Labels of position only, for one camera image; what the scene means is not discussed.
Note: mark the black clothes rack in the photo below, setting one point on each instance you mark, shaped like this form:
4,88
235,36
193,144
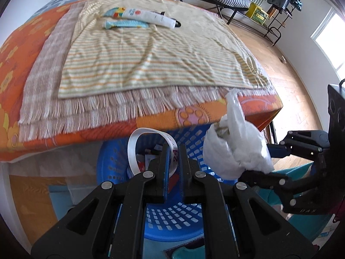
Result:
275,31

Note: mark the white tube with black cap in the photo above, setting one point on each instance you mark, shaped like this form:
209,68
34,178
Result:
145,16

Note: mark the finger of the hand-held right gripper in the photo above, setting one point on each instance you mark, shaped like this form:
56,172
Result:
296,140
264,179

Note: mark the orange floral cloth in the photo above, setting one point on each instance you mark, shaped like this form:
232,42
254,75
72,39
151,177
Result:
29,29

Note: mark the white plastic bag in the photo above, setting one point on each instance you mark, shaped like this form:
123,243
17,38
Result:
237,145

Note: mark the teal floor mat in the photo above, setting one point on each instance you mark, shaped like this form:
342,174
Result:
296,174

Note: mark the yellow plastic crate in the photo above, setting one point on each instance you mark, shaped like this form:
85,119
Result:
257,13

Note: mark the yellow striped towel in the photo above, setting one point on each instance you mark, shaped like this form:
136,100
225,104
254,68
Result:
151,62

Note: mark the plaid fringed cloth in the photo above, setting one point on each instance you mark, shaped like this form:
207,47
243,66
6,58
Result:
51,67

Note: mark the blue plastic basket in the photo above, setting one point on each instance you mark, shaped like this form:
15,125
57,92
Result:
172,215

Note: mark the colourful patterned packet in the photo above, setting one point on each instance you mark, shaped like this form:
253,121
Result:
114,12

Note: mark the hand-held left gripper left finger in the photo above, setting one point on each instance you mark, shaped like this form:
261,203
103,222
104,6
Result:
169,164

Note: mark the window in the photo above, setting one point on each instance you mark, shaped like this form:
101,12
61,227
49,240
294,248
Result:
331,43

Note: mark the white red-printed paper strip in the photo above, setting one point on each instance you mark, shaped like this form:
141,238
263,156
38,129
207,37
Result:
133,145

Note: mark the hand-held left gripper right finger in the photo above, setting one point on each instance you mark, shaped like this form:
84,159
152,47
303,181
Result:
182,167

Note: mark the teal slim packet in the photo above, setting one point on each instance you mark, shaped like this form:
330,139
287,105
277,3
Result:
125,24

